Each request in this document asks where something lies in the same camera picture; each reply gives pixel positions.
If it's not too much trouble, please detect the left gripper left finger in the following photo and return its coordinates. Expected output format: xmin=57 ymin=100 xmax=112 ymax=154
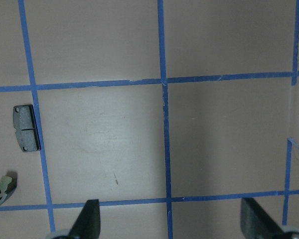
xmin=67 ymin=200 xmax=101 ymax=239

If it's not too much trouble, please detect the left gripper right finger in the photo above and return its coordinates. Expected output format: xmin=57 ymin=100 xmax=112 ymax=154
xmin=240 ymin=198 xmax=284 ymax=239

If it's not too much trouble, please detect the olive curved brake shoe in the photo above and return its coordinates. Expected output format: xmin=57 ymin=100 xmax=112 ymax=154
xmin=0 ymin=170 xmax=18 ymax=206

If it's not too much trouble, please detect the black brake pad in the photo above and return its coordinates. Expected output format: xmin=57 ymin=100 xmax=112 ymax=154
xmin=13 ymin=105 xmax=41 ymax=152

